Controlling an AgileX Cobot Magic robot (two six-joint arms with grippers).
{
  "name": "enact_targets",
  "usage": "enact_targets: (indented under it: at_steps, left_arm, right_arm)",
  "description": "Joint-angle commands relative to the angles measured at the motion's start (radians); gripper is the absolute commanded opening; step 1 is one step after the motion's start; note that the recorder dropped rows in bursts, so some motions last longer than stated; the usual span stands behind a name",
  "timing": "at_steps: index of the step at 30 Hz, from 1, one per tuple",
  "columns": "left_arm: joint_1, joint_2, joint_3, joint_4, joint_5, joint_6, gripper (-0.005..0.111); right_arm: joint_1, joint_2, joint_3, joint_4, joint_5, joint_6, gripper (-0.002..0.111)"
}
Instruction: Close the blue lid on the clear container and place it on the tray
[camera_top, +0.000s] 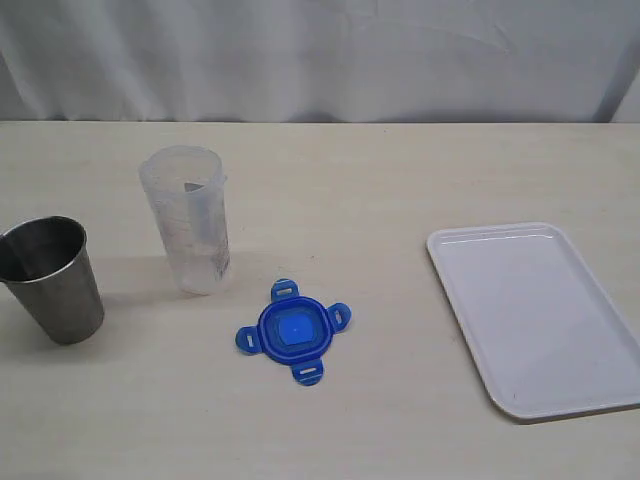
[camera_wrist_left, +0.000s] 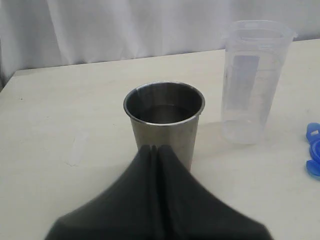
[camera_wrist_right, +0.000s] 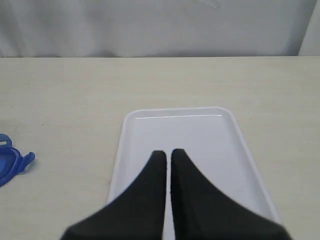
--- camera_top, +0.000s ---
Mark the blue clip-on lid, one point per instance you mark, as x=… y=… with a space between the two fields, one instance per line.
x=294 y=330

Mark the stainless steel cup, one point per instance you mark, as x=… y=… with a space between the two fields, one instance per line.
x=45 y=265

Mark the tall clear plastic container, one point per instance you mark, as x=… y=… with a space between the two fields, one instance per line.
x=184 y=186

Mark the white plastic tray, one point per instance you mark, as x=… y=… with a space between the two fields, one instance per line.
x=545 y=337

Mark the white backdrop curtain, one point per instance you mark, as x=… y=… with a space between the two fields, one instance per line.
x=321 y=61

